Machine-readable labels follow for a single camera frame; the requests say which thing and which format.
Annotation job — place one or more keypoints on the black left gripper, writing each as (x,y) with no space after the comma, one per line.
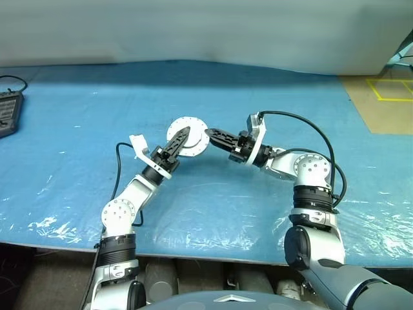
(163,159)

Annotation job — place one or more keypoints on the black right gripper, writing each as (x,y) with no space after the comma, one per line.
(243,148)

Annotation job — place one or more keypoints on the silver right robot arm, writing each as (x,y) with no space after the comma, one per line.
(309,168)

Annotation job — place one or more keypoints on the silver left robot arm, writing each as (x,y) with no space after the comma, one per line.
(135,193)

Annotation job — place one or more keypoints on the blue plastic table mat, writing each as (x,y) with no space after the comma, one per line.
(209,200)

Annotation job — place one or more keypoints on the grey rounded cylinder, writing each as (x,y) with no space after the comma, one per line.
(253,279)
(159,279)

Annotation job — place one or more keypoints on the grey robot torso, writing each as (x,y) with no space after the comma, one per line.
(226,302)

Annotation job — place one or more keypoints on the white crumpled rounded shape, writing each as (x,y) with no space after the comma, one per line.
(292,287)

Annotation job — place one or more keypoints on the black flat electronic device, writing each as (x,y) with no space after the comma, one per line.
(8,113)

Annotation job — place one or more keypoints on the black tripod stand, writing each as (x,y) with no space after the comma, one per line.
(403,48)

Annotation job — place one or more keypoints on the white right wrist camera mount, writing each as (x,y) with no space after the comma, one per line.
(259,129)

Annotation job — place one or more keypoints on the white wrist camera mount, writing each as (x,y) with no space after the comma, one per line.
(138,142)
(259,129)

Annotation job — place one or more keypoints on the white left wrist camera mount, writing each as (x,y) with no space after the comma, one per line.
(138,142)

